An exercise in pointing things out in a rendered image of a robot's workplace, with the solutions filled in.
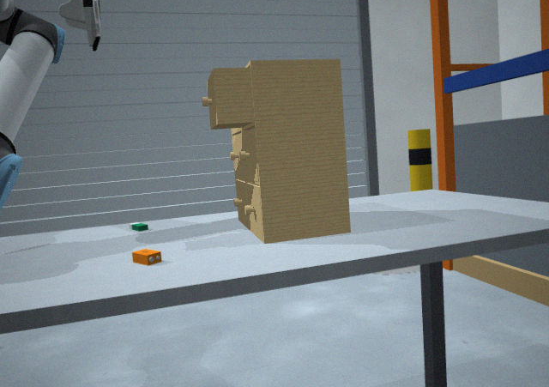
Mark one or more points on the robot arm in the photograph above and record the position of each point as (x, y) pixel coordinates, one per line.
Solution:
(34, 44)

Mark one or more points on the green and white eraser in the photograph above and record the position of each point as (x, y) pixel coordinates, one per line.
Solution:
(138, 226)

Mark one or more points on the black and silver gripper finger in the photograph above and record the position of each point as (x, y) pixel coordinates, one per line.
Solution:
(83, 25)
(84, 12)

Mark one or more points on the tan wooden chest of drawers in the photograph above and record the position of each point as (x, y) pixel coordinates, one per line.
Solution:
(300, 147)

